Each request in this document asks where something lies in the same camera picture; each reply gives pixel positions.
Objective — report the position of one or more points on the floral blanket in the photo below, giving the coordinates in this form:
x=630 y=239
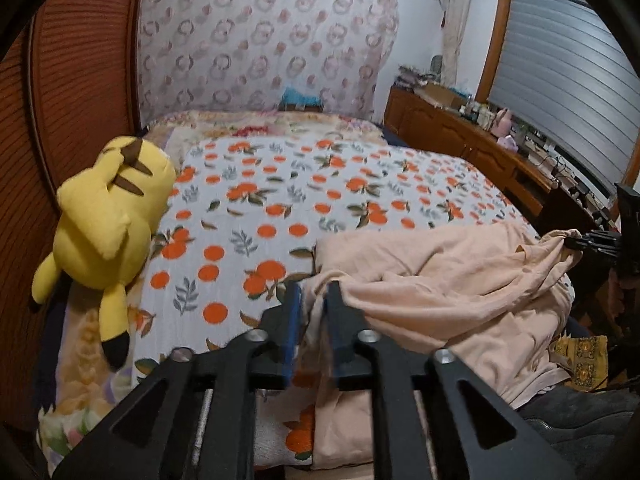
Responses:
x=250 y=122

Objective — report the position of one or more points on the wooden window frame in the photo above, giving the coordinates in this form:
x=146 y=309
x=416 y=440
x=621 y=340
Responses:
x=495 y=35

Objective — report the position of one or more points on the wooden louvred wardrobe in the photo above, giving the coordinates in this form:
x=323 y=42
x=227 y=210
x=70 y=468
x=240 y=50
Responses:
x=75 y=85

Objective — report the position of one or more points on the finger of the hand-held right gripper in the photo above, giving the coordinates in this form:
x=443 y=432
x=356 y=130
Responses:
x=600 y=252
x=595 y=238

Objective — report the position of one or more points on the small box with blue cloth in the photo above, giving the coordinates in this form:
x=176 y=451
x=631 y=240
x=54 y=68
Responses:
x=300 y=97

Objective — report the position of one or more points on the orange fruit print blanket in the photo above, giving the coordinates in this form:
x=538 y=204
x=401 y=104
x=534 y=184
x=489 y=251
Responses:
x=310 y=195

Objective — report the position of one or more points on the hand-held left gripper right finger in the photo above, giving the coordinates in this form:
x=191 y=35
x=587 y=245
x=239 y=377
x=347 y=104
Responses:
x=335 y=330

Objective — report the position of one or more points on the wooden sideboard cabinet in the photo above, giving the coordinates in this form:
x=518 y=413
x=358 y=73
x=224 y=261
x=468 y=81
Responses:
x=450 y=130

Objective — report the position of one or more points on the yellow patterned cloth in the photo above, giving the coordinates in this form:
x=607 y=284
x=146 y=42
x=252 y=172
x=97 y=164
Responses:
x=580 y=360

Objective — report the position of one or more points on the cardboard box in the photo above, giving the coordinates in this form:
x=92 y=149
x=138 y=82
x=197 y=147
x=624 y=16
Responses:
x=440 y=94

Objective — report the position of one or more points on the grey window blind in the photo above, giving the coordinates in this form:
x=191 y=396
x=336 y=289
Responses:
x=565 y=70

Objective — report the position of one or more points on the circle patterned curtain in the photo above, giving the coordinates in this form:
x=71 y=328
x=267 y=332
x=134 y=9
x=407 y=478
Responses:
x=265 y=35

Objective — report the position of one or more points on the dark grey cushion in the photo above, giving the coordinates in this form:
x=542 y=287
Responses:
x=585 y=420

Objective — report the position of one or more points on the pale pink t-shirt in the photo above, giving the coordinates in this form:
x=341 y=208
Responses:
x=450 y=285

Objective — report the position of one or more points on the dark blue bed sheet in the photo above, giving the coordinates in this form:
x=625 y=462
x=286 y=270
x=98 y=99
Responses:
x=395 y=137

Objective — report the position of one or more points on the yellow plush toy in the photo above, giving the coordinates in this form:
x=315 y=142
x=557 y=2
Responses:
x=110 y=210

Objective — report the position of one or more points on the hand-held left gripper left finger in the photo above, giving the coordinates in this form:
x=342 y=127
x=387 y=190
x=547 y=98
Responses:
x=292 y=325

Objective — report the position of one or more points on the cream tied curtain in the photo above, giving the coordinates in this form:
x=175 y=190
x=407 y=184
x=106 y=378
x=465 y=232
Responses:
x=457 y=20

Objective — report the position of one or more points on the pile of patterned cloths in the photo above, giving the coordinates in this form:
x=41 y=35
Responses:
x=412 y=75

